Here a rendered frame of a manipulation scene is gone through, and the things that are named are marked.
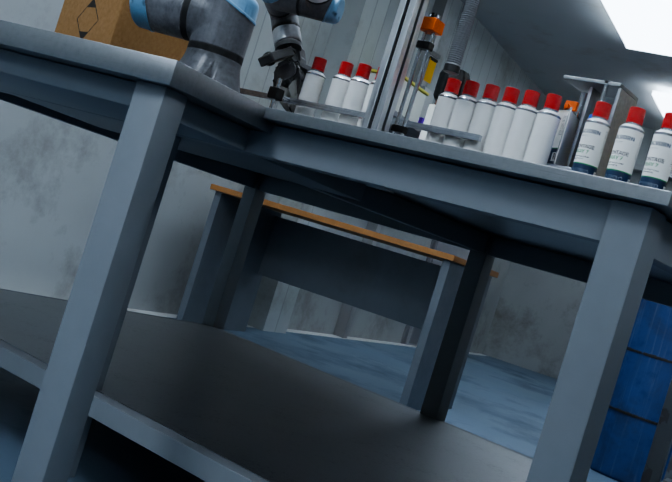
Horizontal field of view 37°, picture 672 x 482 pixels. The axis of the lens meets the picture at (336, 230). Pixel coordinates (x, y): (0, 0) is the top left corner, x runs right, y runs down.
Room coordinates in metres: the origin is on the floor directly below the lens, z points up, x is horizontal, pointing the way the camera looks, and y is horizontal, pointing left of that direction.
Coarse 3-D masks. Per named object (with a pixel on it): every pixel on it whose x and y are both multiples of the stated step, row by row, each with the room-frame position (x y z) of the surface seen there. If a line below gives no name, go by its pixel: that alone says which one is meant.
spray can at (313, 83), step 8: (320, 64) 2.54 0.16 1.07; (312, 72) 2.53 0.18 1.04; (320, 72) 2.54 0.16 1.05; (304, 80) 2.54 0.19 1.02; (312, 80) 2.53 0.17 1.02; (320, 80) 2.53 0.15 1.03; (304, 88) 2.54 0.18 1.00; (312, 88) 2.53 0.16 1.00; (320, 88) 2.54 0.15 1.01; (304, 96) 2.53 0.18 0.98; (312, 96) 2.53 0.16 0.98; (296, 112) 2.54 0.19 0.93; (304, 112) 2.53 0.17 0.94; (312, 112) 2.54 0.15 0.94
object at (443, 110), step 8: (448, 80) 2.29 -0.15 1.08; (456, 80) 2.28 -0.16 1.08; (448, 88) 2.29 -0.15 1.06; (456, 88) 2.28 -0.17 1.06; (440, 96) 2.29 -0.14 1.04; (448, 96) 2.27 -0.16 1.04; (456, 96) 2.28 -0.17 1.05; (440, 104) 2.28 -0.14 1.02; (448, 104) 2.27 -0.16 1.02; (440, 112) 2.28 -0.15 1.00; (448, 112) 2.27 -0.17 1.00; (432, 120) 2.29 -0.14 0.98; (440, 120) 2.27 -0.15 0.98; (448, 120) 2.28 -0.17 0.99; (432, 136) 2.28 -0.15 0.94; (440, 136) 2.27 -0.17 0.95
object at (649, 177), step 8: (664, 120) 1.97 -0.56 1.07; (664, 128) 1.97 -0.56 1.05; (656, 136) 1.97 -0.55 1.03; (664, 136) 1.95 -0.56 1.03; (656, 144) 1.96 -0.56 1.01; (664, 144) 1.95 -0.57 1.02; (648, 152) 1.98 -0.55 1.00; (656, 152) 1.96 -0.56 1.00; (664, 152) 1.95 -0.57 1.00; (648, 160) 1.97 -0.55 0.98; (656, 160) 1.95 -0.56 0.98; (664, 160) 1.95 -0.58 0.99; (648, 168) 1.96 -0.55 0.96; (656, 168) 1.95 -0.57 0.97; (664, 168) 1.95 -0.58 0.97; (648, 176) 1.96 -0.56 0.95; (656, 176) 1.95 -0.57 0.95; (664, 176) 1.95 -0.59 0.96; (640, 184) 1.97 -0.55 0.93; (648, 184) 1.95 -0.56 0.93; (656, 184) 1.95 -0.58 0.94; (664, 184) 1.96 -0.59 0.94
